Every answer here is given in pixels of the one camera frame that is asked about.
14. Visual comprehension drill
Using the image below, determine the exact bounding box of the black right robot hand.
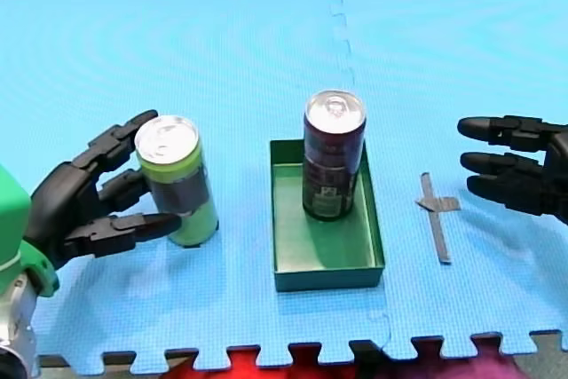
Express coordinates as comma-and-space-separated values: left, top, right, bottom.
456, 114, 568, 226

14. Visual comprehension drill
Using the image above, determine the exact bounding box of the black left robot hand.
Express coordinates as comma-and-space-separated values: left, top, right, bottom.
24, 109, 184, 272

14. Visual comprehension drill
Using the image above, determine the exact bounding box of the green drink can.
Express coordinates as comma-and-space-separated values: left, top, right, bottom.
134, 114, 221, 249

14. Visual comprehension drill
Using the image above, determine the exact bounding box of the dark purple drink can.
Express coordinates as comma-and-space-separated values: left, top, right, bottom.
302, 89, 368, 222

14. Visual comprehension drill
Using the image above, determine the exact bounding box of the shallow green tray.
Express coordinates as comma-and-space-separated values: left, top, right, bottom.
269, 138, 386, 294

